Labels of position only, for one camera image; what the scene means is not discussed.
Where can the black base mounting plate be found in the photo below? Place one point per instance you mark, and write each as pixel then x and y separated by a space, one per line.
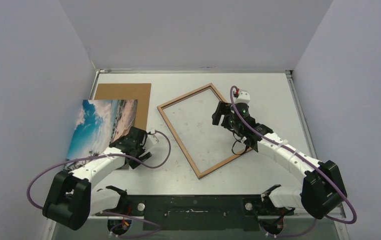
pixel 200 212

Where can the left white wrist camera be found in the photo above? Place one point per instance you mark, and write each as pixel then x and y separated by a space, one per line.
pixel 151 140

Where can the clear acrylic glass sheet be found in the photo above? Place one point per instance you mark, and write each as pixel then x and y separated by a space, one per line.
pixel 207 144

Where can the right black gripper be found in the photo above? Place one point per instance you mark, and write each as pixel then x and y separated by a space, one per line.
pixel 223 115

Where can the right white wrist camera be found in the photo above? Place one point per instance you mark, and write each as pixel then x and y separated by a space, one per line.
pixel 241 96

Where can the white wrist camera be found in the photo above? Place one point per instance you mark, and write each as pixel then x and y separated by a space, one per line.
pixel 151 140
pixel 241 96

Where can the blue wooden picture frame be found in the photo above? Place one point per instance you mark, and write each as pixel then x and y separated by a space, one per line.
pixel 161 109

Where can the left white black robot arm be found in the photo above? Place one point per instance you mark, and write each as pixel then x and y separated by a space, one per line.
pixel 72 196

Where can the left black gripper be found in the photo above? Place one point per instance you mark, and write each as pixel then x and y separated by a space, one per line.
pixel 142 157

